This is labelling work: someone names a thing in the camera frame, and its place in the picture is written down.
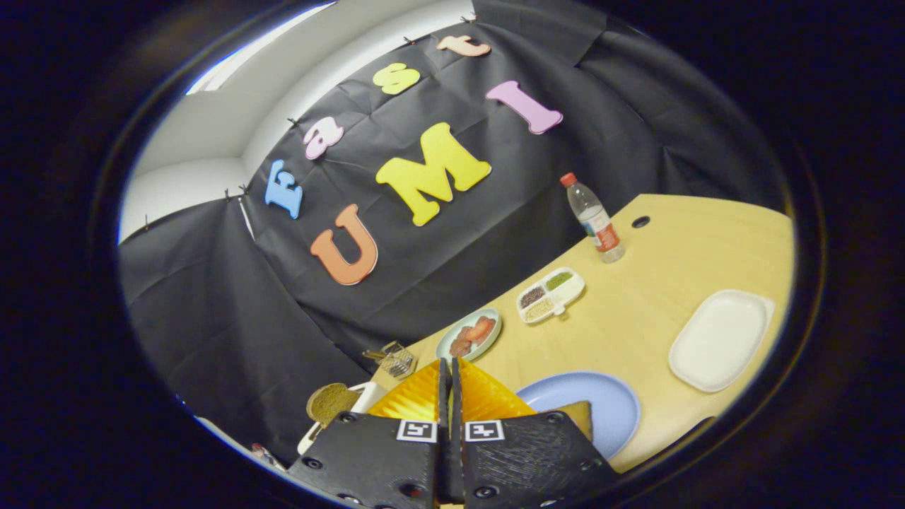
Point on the white toaster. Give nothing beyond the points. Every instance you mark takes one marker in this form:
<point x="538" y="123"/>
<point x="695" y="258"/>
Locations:
<point x="369" y="396"/>

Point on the blue plate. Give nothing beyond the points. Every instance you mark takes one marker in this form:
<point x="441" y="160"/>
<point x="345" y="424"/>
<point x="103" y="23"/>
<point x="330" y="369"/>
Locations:
<point x="608" y="403"/>

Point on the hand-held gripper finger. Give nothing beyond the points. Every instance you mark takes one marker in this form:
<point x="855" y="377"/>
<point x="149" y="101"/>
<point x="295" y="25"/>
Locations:
<point x="456" y="396"/>
<point x="445" y="396"/>

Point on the brown toast slice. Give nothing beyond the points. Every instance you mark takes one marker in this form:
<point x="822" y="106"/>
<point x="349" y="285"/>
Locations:
<point x="331" y="404"/>

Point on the brown bread slice with ham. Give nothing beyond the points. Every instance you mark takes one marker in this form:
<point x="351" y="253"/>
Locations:
<point x="578" y="418"/>

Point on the white divided seed dish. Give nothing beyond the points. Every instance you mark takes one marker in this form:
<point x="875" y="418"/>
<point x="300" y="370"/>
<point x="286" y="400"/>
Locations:
<point x="565" y="293"/>

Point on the pale green plate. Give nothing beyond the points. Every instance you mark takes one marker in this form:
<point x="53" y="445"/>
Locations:
<point x="444" y="345"/>

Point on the pile of red food slices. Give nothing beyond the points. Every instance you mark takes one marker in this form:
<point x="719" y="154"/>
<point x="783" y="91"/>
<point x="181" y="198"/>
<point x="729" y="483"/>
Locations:
<point x="475" y="332"/>

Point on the white rectangular plate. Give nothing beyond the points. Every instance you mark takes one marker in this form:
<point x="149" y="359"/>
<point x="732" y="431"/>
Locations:
<point x="717" y="339"/>

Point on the clear water bottle red cap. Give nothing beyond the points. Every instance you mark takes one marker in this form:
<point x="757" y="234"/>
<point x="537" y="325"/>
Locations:
<point x="597" y="226"/>

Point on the ceiling light panel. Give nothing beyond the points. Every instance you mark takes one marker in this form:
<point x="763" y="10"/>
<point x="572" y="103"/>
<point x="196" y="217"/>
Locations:
<point x="233" y="58"/>

